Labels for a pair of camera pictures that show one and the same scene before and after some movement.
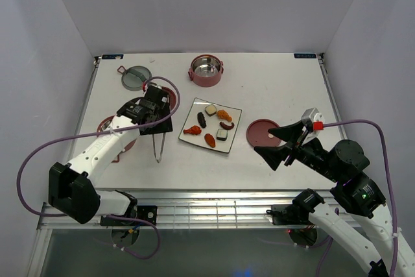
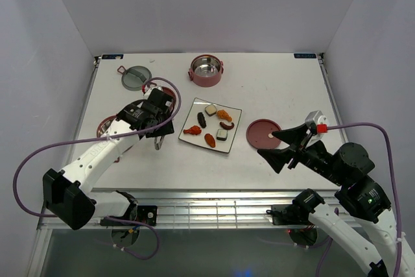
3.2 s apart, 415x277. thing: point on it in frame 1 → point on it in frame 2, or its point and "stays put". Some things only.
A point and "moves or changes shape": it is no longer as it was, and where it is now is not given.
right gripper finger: (274, 155) stays put
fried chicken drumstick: (194, 130) stays put
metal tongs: (162, 147) moves or changes shape
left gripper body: (161, 111) stays put
